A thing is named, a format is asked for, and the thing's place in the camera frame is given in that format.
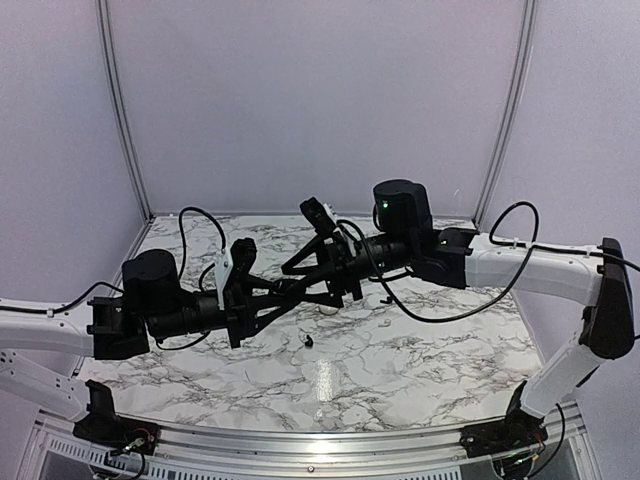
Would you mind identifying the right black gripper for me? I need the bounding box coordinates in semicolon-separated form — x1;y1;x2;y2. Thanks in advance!
282;231;416;307

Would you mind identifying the black earbud charging case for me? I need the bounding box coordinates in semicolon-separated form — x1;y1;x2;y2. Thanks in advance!
270;278;298;296

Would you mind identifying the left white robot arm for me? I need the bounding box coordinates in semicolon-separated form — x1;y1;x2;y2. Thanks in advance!
1;249;305;445

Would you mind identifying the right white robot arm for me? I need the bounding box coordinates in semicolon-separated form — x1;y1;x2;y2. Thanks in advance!
282;179;636;448

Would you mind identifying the white round charging case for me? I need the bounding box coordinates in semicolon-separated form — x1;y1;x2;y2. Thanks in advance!
319;305;339;315

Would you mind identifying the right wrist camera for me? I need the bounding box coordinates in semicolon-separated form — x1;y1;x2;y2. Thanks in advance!
300;197;344;242

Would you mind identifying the aluminium front rail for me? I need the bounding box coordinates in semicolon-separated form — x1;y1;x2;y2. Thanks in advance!
17;404;601;479

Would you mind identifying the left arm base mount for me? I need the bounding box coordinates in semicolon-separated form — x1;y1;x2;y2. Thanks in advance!
72;380;160;455

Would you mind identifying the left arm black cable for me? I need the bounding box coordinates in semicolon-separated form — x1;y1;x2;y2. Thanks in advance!
49;207;229;321

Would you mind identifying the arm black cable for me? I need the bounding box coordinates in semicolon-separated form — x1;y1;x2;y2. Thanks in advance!
49;207;229;321
334;201;640;324

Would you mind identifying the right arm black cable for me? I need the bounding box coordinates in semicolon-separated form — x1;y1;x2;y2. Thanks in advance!
334;201;640;324

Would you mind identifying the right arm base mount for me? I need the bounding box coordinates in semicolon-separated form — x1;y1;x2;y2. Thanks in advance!
459;390;548;458

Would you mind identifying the left aluminium corner post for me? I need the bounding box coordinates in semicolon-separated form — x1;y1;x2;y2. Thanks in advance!
95;0;154;222

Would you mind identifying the aluminium corner post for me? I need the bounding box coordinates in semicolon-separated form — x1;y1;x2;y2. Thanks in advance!
95;0;154;222
472;0;539;227

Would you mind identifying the right aluminium corner post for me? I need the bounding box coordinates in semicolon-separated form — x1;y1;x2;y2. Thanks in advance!
472;0;539;227

